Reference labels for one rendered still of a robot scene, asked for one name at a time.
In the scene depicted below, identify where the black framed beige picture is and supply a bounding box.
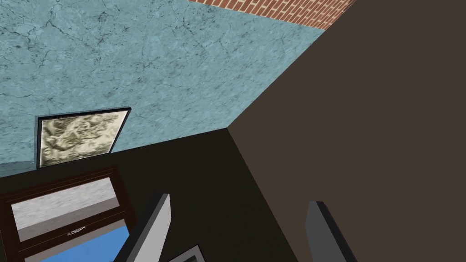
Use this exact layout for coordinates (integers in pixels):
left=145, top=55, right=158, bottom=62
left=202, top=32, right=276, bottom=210
left=35, top=106, right=132, bottom=170

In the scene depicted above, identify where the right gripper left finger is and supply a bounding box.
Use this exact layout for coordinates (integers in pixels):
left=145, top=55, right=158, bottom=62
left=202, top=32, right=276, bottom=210
left=114, top=193, right=172, bottom=262

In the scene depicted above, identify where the dark brown framed window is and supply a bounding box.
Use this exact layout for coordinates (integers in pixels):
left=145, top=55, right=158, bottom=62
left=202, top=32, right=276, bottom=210
left=0, top=166, right=137, bottom=262

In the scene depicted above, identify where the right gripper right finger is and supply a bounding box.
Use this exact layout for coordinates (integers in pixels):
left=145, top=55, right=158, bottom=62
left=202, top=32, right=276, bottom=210
left=304, top=200, right=359, bottom=262

